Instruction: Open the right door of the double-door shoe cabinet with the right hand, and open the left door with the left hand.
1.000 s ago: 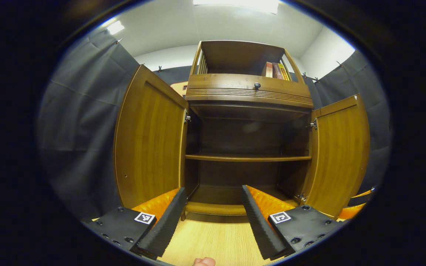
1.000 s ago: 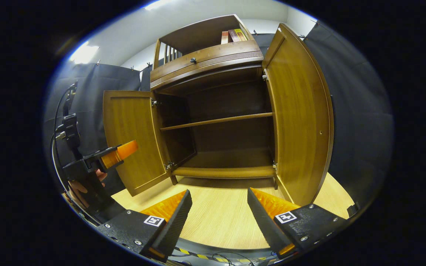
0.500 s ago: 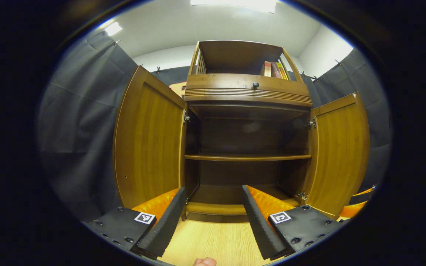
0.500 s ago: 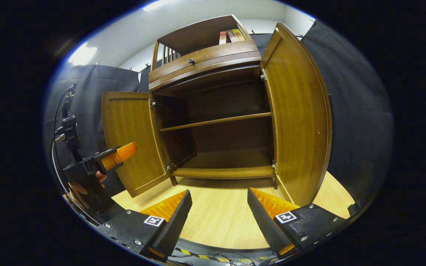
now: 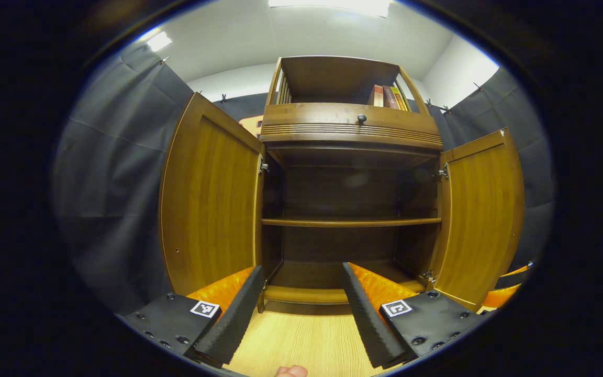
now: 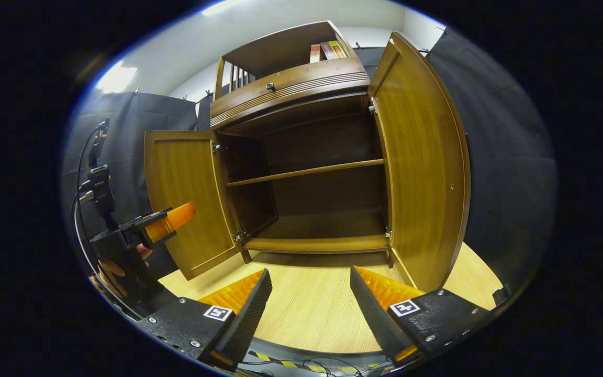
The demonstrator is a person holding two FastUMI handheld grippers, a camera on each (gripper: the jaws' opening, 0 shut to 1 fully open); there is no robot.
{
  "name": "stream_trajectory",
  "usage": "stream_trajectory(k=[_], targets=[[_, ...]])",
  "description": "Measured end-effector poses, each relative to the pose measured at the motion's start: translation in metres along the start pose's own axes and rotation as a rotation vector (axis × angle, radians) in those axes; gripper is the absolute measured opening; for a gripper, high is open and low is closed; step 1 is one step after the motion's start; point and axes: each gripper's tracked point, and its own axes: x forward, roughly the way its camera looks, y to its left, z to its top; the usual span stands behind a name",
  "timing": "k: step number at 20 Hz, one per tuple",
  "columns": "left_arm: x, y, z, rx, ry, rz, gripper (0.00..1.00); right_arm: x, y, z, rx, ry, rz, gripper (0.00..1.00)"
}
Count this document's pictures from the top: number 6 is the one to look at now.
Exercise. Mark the maroon book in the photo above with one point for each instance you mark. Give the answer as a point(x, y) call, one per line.
point(327, 51)

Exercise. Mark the small ceiling light panel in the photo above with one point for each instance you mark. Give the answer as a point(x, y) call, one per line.
point(116, 77)

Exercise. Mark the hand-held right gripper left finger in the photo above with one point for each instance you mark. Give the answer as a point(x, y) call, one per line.
point(246, 319)

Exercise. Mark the large ceiling light panel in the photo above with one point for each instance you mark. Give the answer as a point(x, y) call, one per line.
point(219, 6)

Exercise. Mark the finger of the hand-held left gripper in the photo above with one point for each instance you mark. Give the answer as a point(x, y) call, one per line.
point(168, 222)

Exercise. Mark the wooden cabinet drawer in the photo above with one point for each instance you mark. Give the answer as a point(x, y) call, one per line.
point(301, 81)

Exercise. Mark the wooden cabinet door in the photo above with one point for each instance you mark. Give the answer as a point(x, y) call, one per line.
point(186, 178)
point(422, 167)

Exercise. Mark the black backdrop cloth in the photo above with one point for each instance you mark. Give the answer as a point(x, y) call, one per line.
point(511, 183)

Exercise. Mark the yellow black hazard tape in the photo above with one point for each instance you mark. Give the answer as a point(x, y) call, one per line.
point(262, 356)

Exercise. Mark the wooden cabinet shelf board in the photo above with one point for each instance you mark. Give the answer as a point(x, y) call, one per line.
point(306, 172)

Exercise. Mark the yellow book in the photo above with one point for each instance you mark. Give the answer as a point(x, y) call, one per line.
point(338, 49)

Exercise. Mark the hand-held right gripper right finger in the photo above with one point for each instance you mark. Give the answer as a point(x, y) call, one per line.
point(375, 319)

